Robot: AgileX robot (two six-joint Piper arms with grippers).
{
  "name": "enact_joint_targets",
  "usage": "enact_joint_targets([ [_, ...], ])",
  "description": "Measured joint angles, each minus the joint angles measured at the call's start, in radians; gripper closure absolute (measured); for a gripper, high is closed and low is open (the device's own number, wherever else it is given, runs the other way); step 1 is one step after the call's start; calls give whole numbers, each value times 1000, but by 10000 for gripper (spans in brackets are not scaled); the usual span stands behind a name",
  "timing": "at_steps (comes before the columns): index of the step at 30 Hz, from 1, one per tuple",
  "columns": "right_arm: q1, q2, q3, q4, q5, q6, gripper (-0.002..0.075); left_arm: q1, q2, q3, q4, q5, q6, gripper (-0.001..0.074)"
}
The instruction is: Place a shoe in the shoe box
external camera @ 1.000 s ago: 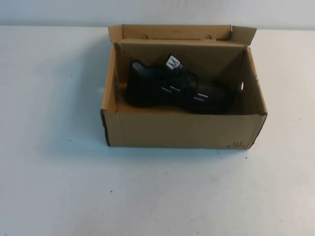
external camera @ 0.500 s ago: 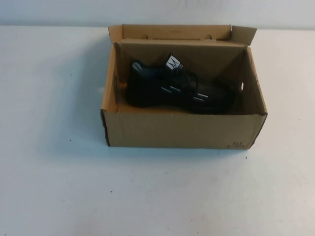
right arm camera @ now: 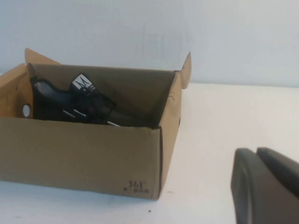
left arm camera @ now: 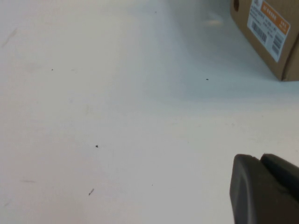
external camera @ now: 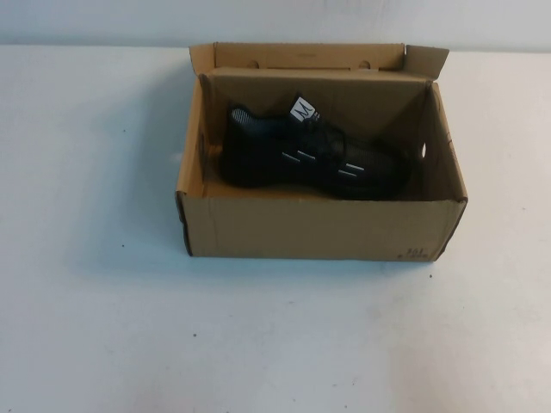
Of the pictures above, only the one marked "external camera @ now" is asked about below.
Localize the black mesh sneaker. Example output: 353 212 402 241
217 90 415 202

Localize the brown cardboard shoe box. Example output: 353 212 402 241
174 41 469 262

